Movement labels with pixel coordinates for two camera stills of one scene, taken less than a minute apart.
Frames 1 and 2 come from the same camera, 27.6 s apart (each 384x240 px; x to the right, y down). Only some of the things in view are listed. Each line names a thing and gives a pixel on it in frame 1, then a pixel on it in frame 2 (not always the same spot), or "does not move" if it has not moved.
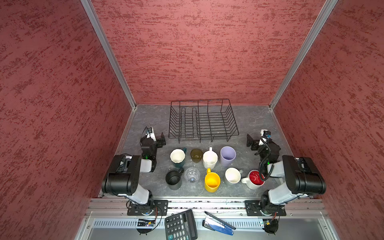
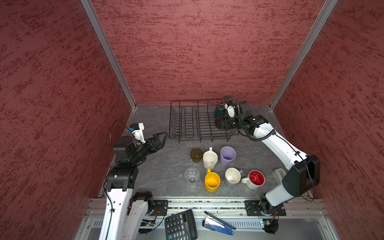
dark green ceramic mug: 177,157 to 219,111
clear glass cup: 192,175 does not move
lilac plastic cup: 227,154 does not move
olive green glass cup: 196,155 does not move
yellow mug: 212,181 does not move
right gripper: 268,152 to 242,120
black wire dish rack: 202,119 does not move
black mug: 174,179 to 224,123
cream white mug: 233,175 does not move
